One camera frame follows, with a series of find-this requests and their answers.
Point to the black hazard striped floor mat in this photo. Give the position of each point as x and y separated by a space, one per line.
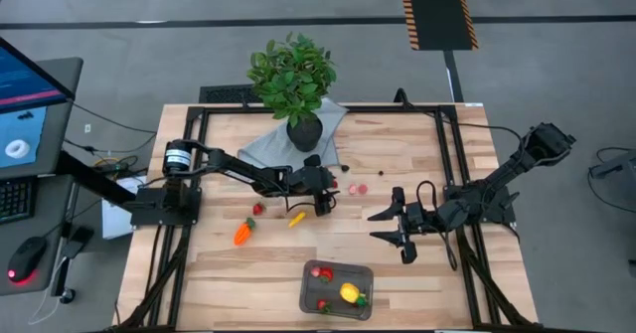
437 10

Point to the green plant in black pot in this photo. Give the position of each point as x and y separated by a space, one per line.
293 74

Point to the black phone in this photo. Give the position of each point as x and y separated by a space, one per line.
77 243

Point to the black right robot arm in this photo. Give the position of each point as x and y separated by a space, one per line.
502 176

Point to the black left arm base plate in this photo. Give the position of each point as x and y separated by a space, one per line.
149 214

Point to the clear grey tupperware container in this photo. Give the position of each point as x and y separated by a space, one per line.
343 273

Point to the grey folded cloth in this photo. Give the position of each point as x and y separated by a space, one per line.
268 151

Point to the black keyboard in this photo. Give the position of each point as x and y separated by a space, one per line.
15 199

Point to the yellow toy lemon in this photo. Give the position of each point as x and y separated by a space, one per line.
349 292

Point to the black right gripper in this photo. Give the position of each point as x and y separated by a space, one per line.
415 218

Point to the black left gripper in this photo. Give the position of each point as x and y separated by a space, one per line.
310 179

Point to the pink toy fruit piece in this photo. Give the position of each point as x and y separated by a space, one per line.
353 189
363 188

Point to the black floor grate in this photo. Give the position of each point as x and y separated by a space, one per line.
223 94

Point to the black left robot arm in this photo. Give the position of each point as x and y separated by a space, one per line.
238 169

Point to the black diagonal support bar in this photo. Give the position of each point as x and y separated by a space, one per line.
94 179

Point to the black computer mouse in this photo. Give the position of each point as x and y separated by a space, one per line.
27 258

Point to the black floor device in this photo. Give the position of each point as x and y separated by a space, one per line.
616 166

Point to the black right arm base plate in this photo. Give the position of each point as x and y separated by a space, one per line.
503 215

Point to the grey framed display screen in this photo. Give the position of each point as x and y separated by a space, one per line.
59 124

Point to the orange toy carrot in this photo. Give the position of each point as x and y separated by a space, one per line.
242 234

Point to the white box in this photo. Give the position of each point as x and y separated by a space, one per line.
114 221

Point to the black caster wheel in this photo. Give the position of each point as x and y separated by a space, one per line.
67 296

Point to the small yellow toy chili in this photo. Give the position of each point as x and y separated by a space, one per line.
297 219

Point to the grey side desk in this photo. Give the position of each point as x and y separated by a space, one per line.
49 223

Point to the large red stemmed toy strawberry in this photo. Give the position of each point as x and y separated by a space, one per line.
326 274

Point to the round pink toy fruit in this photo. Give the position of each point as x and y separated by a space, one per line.
315 272

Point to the black framed computer monitor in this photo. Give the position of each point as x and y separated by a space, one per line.
25 82

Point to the black aluminium table frame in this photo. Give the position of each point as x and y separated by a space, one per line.
387 108

